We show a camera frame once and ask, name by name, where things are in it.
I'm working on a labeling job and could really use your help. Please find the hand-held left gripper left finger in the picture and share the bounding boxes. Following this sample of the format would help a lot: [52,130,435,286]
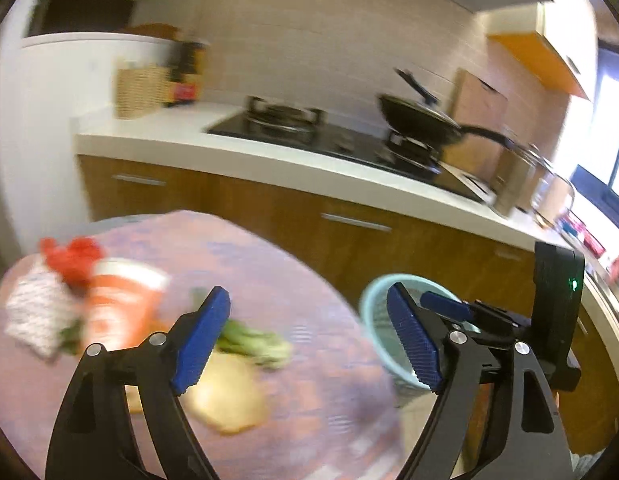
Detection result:
[44,286,231,480]

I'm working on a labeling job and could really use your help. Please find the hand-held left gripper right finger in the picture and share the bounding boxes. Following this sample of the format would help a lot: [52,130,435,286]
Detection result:
[386,282,576,480]

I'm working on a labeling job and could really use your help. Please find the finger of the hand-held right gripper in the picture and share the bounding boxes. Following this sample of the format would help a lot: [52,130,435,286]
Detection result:
[420,290,533,345]

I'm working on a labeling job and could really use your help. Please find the steel sink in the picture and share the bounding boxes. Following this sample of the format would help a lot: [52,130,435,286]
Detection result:
[583,255,619,323]

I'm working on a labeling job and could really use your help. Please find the green leafy vegetable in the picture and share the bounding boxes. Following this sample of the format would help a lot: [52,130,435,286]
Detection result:
[216,320,293,369]

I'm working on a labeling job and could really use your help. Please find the light blue plastic basket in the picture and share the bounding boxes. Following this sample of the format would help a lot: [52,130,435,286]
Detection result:
[359,273,483,392]

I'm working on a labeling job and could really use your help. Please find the yellow potato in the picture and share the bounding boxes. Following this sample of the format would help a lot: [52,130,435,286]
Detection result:
[182,350,270,434]

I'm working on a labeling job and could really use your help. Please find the red and blue packet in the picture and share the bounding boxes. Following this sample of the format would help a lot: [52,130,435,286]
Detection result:
[559,212,608,259]

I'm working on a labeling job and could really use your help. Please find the orange paper cup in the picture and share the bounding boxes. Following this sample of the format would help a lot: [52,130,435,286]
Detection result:
[82,257,170,356]

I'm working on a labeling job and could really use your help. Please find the round table with pink cloth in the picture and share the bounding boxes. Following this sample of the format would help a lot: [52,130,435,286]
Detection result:
[0,210,406,480]

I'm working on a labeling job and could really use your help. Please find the steel pot with glass lid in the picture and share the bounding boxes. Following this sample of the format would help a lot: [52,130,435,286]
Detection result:
[492,142,576,226]

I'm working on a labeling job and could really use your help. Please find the wooden base cabinet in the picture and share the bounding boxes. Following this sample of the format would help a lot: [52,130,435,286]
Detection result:
[76,154,619,457]

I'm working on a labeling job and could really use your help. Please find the red tomatoes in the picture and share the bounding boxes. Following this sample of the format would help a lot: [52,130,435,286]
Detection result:
[39,236,105,289]

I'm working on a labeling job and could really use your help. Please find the white patterned packet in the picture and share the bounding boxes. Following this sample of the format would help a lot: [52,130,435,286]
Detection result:
[4,259,85,361]

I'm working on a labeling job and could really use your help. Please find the black frying pan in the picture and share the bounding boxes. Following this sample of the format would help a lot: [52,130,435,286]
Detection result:
[378,94,521,154]

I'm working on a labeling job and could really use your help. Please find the black glass gas stove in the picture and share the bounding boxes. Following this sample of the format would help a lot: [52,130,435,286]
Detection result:
[206,95,490,202]

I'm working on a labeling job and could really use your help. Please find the window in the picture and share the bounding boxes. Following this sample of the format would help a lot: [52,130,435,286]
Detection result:
[572,45,619,241]

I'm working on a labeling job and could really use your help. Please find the wooden cutting board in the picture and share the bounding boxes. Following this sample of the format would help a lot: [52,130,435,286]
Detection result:
[442,69,509,182]

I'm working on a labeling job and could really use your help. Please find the black spatula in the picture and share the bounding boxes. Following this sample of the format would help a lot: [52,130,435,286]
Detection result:
[394,67,439,106]

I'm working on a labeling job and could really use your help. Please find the white refrigerator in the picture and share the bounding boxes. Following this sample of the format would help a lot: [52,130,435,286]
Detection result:
[0,32,181,261]

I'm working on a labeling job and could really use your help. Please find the wicker basket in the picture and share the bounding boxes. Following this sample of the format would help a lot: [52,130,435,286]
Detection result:
[115,60,173,121]

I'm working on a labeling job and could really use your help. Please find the dark sauce bottle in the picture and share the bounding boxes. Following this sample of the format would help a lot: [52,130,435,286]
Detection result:
[164,40,210,108]

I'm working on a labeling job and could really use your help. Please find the silver cabinet handle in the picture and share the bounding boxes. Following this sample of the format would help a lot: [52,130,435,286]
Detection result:
[112,174,168,187]
[321,212,393,234]

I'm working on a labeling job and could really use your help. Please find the white and orange wall cabinet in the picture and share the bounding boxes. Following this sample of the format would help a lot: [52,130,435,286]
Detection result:
[487,0,599,102]

